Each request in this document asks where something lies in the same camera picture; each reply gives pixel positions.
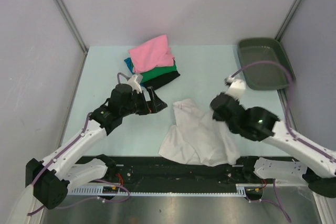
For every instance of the pink folded t shirt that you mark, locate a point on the pink folded t shirt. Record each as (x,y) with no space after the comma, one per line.
(151,54)

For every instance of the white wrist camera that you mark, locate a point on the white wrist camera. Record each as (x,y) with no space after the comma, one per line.
(236,87)
(135,83)

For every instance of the left aluminium frame post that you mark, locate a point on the left aluminium frame post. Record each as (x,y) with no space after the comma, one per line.
(71,25)

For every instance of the aluminium frame post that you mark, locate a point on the aluminium frame post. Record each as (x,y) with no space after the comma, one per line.
(288,18)
(71,25)

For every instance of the white t shirt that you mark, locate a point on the white t shirt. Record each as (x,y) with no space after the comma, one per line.
(197,139)

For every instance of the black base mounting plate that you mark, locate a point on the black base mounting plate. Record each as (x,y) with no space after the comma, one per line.
(160,175)

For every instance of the dark green plastic bin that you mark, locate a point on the dark green plastic bin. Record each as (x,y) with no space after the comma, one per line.
(265,64)

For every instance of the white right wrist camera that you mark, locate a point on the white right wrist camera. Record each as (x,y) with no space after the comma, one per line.
(236,87)

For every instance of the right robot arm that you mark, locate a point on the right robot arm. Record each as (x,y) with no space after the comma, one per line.
(260,125)

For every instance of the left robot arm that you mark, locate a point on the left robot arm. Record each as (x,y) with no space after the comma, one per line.
(49,178)

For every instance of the black folded t shirt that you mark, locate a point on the black folded t shirt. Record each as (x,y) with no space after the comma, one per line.
(161,80)

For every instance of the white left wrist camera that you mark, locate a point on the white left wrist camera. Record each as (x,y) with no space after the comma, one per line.
(135,83)

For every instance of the right aluminium frame post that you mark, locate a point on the right aluminium frame post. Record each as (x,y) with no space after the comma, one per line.
(288,18)

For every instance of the white slotted cable duct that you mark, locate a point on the white slotted cable duct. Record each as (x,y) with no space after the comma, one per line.
(108,190)

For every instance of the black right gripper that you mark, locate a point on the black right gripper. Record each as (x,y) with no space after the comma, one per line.
(216,117)

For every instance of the blue folded t shirt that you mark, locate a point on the blue folded t shirt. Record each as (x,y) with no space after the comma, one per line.
(129,65)

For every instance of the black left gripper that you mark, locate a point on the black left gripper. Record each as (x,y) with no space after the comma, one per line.
(154,105)

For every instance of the green folded t shirt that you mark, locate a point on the green folded t shirt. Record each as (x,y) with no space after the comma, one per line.
(158,71)

